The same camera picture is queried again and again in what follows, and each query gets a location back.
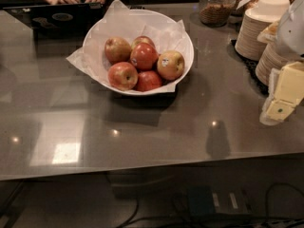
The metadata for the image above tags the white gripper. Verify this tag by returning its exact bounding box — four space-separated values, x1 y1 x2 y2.
257 0 304 125

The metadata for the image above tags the yellow-red apple with sticker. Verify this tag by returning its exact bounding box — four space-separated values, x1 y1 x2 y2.
157 50 185 81

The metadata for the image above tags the red apple front centre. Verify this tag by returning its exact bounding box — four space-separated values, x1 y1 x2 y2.
135 70 162 92

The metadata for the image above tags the red apple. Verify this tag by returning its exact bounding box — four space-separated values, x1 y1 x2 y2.
131 35 155 49
135 70 162 92
130 43 159 70

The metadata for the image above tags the red apple centre top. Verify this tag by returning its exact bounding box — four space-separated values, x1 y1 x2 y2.
130 43 159 70

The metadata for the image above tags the white bowl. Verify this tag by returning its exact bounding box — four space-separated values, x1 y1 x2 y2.
82 9 195 97

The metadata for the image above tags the red apple at back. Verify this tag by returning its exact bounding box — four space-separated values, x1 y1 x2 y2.
131 35 155 49

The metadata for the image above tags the red-yellow apple front left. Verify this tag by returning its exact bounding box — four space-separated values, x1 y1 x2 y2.
107 62 138 91

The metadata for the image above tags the yellow-red apple back left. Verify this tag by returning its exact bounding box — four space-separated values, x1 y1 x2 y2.
104 37 131 64

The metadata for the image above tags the near stack of paper plates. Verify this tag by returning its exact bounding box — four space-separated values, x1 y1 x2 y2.
256 43 288 86

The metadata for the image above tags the black tray mat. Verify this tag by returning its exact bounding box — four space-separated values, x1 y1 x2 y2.
235 49 269 97

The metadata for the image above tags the white paper bowls stack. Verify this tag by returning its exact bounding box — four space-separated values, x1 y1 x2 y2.
245 0 290 23

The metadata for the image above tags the glass jar with snacks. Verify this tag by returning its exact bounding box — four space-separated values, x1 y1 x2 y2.
199 0 236 27

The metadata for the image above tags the dark power adapter box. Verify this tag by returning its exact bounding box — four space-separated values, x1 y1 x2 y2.
187 186 253 218

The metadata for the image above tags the black laptop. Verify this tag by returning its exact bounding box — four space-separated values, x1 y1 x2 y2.
4 3 105 32

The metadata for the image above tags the black cable on floor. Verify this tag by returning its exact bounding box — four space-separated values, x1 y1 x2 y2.
115 182 304 228

